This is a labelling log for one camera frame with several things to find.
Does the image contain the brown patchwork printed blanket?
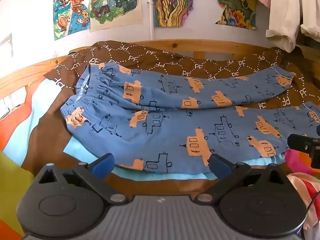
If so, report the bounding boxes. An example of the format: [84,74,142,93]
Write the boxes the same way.
[0,39,320,183]

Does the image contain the wooden bed frame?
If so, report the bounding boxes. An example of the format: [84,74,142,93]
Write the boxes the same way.
[0,39,320,120]

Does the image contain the grey wall frame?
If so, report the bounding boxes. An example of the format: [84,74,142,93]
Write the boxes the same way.
[0,33,13,58]

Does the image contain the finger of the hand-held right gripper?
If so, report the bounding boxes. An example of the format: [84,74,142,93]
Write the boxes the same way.
[287,134,316,153]

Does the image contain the white hanging shirt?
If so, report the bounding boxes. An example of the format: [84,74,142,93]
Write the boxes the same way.
[299,0,320,39]
[265,0,303,53]

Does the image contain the torn landscape wall poster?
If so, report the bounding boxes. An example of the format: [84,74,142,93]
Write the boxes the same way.
[211,0,257,30]

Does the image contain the colourful swirl wall poster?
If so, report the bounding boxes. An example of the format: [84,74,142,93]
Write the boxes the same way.
[153,0,213,28]

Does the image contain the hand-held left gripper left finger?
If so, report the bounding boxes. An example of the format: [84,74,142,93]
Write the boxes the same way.
[37,152,130,204]

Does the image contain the orange-haired figure wall poster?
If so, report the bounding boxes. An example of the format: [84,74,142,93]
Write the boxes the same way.
[53,0,91,41]

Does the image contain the blue printed pants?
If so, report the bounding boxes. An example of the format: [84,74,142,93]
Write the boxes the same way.
[60,62,320,174]

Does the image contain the black cable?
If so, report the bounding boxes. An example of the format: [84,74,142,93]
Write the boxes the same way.
[299,191,320,240]

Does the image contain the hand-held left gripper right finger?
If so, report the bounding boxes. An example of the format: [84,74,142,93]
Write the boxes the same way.
[195,153,288,204]

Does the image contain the white wall pipe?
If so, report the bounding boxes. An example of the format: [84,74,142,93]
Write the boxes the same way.
[148,0,156,41]

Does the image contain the blond figure wall poster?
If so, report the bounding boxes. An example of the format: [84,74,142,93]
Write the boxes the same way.
[89,0,143,32]

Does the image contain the pink striped cloth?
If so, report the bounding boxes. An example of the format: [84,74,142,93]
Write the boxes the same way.
[285,149,320,233]

